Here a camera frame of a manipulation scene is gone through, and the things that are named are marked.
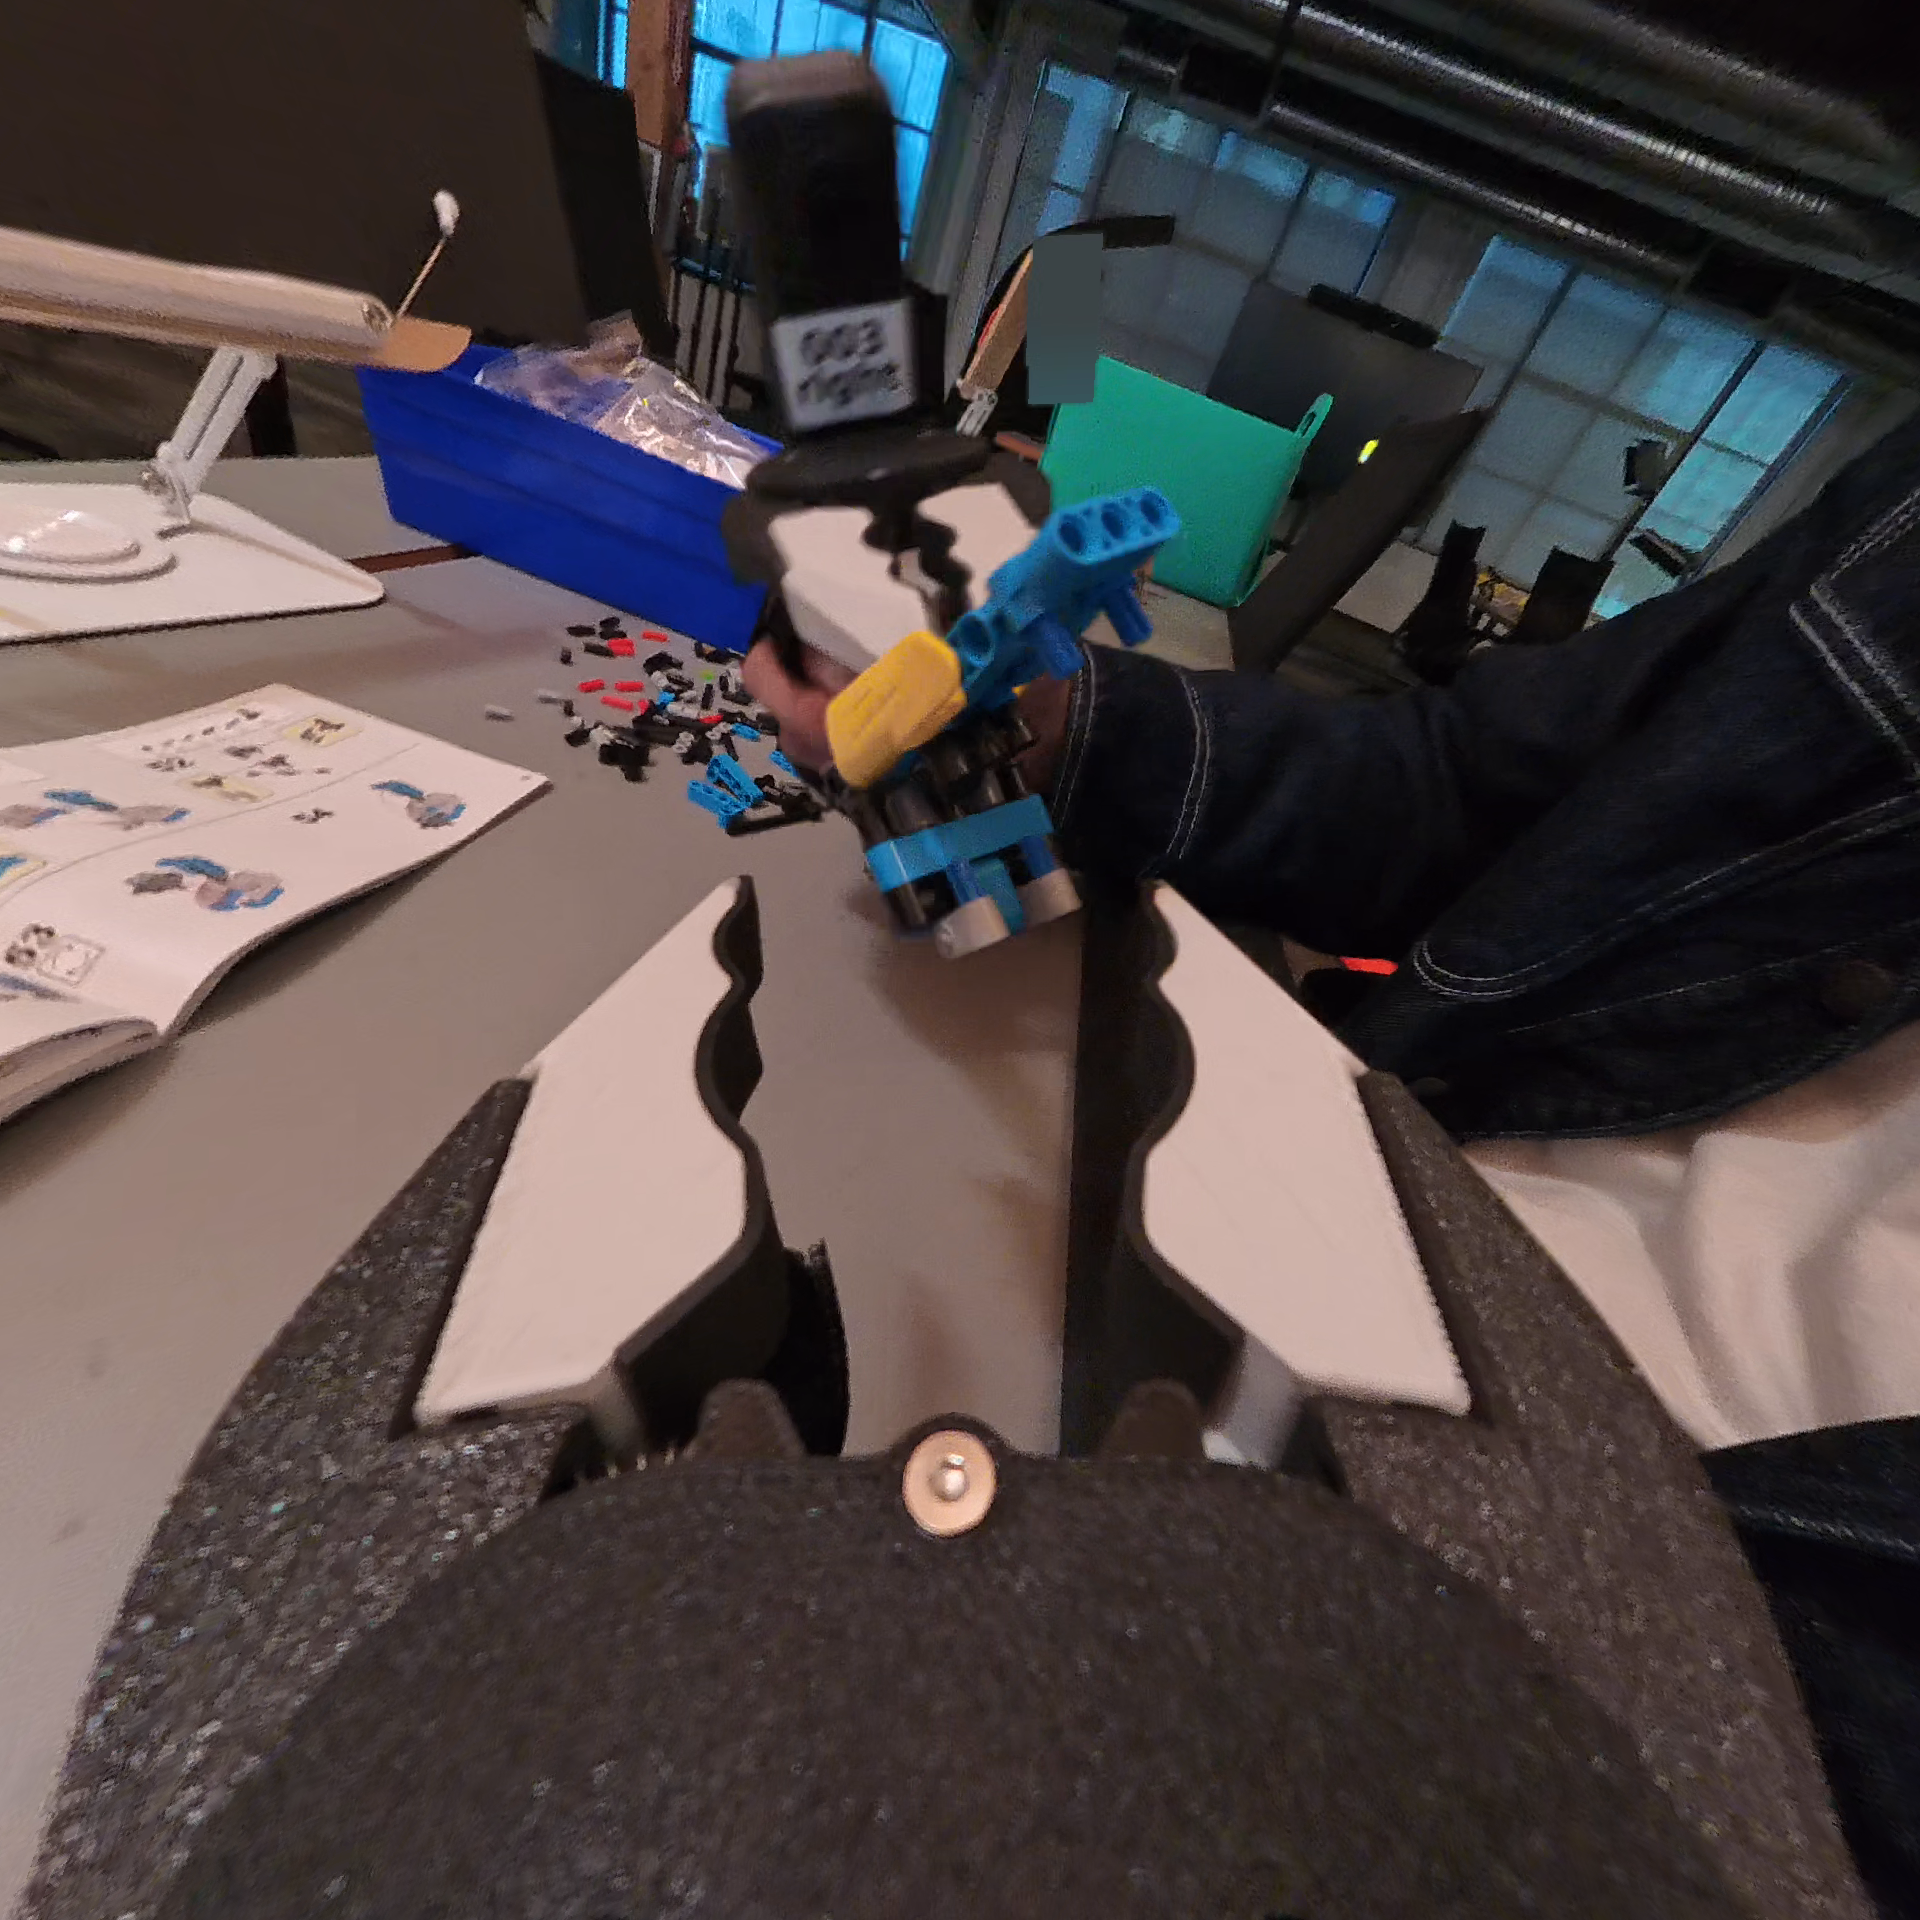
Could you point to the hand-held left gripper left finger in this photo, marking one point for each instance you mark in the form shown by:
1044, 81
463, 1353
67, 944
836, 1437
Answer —
600, 1230

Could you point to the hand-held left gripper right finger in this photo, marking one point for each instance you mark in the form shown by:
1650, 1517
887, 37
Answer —
1290, 1230

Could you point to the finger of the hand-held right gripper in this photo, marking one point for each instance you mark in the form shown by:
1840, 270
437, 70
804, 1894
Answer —
840, 600
994, 534

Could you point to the yellow blue brick assembly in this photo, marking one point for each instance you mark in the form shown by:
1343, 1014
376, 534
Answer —
901, 705

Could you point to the person's right forearm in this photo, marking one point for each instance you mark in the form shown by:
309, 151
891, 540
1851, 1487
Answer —
1276, 796

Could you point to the grey desk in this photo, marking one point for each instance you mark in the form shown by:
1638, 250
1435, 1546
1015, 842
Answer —
376, 1200

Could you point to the white desk lamp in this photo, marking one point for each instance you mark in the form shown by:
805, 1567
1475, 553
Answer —
196, 564

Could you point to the person's right hand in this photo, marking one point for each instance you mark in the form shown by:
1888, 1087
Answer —
787, 720

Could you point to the green plastic bin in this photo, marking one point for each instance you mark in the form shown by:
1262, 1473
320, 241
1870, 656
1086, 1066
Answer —
1186, 480

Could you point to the pile of loose bricks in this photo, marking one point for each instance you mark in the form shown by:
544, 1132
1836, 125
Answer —
661, 705

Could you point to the clear plastic packets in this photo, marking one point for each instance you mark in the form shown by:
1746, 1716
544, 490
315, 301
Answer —
630, 398

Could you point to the blue plastic bin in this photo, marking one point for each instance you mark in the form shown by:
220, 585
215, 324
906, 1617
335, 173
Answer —
556, 495

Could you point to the black leaning board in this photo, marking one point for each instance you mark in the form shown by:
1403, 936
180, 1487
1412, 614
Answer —
1350, 524

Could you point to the metal rod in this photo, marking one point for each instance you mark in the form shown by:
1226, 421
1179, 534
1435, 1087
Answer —
428, 255

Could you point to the white garment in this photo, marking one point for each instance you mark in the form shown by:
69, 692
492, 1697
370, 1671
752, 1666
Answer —
1724, 1245

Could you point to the black office chair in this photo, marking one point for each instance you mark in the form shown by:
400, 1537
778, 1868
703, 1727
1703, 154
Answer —
1447, 600
1565, 593

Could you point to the open instruction booklet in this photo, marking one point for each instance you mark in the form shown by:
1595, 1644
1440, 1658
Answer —
224, 869

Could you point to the black partition panel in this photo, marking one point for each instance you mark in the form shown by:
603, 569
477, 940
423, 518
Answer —
301, 135

